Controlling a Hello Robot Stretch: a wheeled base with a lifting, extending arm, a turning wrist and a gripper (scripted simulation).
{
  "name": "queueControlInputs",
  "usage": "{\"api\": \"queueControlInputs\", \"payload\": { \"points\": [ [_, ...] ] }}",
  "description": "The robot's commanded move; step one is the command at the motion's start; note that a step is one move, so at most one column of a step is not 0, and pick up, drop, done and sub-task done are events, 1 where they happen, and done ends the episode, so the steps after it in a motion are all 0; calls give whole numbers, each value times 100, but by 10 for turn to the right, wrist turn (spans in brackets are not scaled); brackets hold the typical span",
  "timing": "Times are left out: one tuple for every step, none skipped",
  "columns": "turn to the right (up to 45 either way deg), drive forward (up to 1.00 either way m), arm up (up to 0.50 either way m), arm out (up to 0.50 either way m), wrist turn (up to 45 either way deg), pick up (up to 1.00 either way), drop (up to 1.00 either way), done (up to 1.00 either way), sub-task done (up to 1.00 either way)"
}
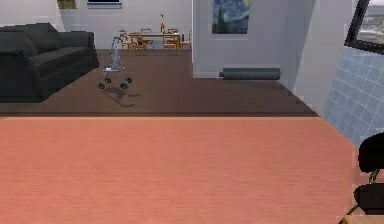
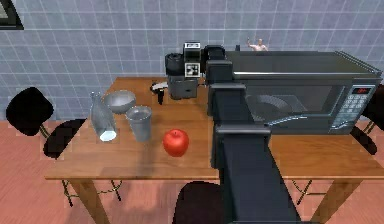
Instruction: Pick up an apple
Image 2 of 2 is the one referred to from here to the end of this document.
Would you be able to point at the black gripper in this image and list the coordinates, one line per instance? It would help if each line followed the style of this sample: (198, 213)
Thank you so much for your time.
(181, 87)

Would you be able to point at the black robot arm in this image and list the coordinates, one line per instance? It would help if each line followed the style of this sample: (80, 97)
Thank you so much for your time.
(253, 173)

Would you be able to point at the red apple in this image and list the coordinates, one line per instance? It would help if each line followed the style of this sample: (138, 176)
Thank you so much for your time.
(175, 142)

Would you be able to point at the grey metal cup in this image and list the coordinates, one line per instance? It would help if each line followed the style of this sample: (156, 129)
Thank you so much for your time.
(140, 125)

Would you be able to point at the grey metal bowl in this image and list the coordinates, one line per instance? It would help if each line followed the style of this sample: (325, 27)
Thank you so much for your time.
(119, 101)

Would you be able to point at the clear glass bottle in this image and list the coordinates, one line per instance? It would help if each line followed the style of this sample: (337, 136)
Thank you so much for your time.
(101, 120)

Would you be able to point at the brown wooden table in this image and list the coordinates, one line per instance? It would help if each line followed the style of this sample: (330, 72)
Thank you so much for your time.
(133, 160)

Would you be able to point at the small pale figure statue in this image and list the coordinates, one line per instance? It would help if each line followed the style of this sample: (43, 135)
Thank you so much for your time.
(258, 45)

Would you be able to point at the dark grey microwave oven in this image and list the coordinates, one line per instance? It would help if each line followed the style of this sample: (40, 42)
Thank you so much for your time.
(300, 96)

